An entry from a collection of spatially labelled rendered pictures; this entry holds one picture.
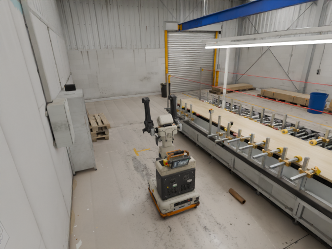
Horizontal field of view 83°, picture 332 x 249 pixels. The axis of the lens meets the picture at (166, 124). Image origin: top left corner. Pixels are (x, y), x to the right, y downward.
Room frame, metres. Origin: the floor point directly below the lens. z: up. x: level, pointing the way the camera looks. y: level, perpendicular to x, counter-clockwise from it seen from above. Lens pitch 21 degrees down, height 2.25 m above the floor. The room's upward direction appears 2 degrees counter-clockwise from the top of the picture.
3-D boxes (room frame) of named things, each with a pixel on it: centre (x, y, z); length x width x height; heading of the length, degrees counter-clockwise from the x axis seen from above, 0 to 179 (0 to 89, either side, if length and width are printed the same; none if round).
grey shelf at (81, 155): (3.63, 1.83, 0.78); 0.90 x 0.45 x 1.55; 23
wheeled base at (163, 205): (2.41, -0.08, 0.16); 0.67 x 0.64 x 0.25; 22
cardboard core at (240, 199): (2.41, -1.12, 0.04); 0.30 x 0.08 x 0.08; 23
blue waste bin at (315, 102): (6.66, -5.59, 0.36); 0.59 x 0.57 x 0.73; 113
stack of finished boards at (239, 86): (10.98, -3.95, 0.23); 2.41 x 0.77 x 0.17; 114
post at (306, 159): (1.77, -1.54, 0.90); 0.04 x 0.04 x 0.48; 23
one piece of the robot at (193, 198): (2.12, -0.22, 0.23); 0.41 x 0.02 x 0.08; 112
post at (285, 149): (2.01, -1.45, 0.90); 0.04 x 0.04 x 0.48; 23
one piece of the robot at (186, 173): (2.33, -0.11, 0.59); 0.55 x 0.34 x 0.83; 112
